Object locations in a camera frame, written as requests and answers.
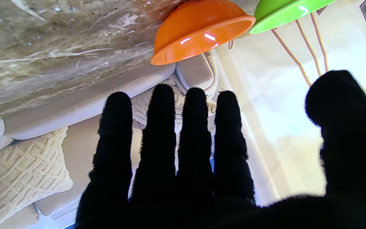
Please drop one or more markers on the green plastic bowl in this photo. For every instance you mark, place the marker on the green plastic bowl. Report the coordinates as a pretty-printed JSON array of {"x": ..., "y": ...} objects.
[{"x": 281, "y": 12}]

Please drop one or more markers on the orange plastic bowl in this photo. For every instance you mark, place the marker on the orange plastic bowl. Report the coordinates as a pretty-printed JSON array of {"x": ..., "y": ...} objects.
[{"x": 199, "y": 28}]

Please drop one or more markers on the beige sofa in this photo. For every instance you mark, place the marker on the beige sofa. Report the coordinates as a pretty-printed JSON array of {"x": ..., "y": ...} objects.
[{"x": 75, "y": 105}]

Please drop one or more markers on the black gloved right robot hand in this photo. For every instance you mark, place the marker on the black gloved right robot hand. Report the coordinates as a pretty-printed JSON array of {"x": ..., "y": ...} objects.
[{"x": 186, "y": 190}]

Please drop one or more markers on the white shade tripod floor lamp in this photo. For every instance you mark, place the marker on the white shade tripod floor lamp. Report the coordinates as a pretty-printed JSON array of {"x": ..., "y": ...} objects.
[{"x": 297, "y": 60}]

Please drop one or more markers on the sheer beige curtain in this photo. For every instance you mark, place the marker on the sheer beige curtain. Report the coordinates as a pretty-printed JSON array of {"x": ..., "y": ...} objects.
[{"x": 256, "y": 121}]

